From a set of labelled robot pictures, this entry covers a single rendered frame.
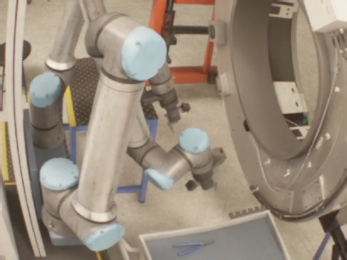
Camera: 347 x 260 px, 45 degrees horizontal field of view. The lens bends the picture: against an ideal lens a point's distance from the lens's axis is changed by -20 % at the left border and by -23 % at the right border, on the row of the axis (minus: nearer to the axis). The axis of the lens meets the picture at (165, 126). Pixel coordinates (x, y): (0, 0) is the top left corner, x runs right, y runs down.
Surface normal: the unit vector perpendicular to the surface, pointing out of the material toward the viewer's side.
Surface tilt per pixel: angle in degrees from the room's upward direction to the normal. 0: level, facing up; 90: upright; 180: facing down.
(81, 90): 0
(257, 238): 0
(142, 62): 83
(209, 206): 0
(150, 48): 83
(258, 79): 39
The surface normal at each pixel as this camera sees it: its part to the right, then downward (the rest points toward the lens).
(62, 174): 0.07, -0.80
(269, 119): 0.17, -0.64
